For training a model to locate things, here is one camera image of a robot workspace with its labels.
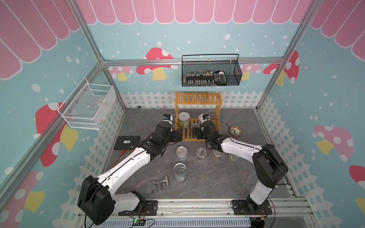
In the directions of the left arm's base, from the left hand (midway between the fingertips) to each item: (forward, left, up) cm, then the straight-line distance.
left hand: (175, 131), depth 81 cm
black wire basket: (+37, -21, +15) cm, 45 cm away
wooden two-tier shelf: (+38, -12, -20) cm, 44 cm away
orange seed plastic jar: (-7, -26, -14) cm, 30 cm away
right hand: (+8, -13, -7) cm, 17 cm away
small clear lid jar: (+13, -12, -12) cm, 21 cm away
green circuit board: (-41, +18, -23) cm, 51 cm away
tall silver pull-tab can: (-19, -3, -9) cm, 22 cm away
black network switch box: (+3, +35, -18) cm, 39 cm away
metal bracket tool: (-21, +5, -19) cm, 29 cm away
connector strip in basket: (+31, -14, +14) cm, 37 cm away
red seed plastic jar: (-6, -16, -15) cm, 22 cm away
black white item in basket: (+32, -27, +14) cm, 44 cm away
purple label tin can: (-6, -3, -15) cm, 17 cm away
